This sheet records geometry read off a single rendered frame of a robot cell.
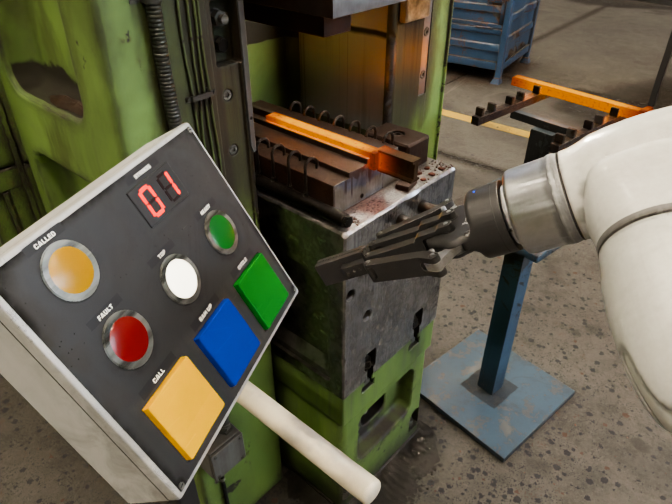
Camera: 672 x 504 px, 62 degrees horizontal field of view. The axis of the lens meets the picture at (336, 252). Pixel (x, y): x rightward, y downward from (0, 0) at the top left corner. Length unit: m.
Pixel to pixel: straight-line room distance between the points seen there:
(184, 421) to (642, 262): 0.44
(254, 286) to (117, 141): 0.33
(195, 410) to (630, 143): 0.48
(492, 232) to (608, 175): 0.12
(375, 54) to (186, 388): 0.95
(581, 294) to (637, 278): 2.07
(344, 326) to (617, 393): 1.24
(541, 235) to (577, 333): 1.79
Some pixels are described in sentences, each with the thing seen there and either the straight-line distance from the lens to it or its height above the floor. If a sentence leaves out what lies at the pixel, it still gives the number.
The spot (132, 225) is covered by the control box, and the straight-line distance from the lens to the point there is 0.62.
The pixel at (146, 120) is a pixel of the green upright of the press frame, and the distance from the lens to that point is 0.92.
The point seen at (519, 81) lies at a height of 0.99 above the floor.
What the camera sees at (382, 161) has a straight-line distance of 1.10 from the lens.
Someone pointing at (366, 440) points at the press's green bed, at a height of 0.15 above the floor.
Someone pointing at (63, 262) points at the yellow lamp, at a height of 1.17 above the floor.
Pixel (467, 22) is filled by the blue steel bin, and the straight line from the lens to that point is 4.94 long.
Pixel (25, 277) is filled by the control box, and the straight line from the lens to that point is 0.54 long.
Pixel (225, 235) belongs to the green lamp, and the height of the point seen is 1.09.
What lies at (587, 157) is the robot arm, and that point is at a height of 1.25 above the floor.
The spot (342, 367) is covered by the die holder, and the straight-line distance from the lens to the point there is 1.23.
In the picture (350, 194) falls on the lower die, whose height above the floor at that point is 0.94.
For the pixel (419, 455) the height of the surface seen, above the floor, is 0.00.
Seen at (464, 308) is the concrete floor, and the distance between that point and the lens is 2.32.
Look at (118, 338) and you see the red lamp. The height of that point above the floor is 1.10.
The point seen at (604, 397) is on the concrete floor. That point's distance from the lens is 2.13.
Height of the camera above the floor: 1.47
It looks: 35 degrees down
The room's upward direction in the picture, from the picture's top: straight up
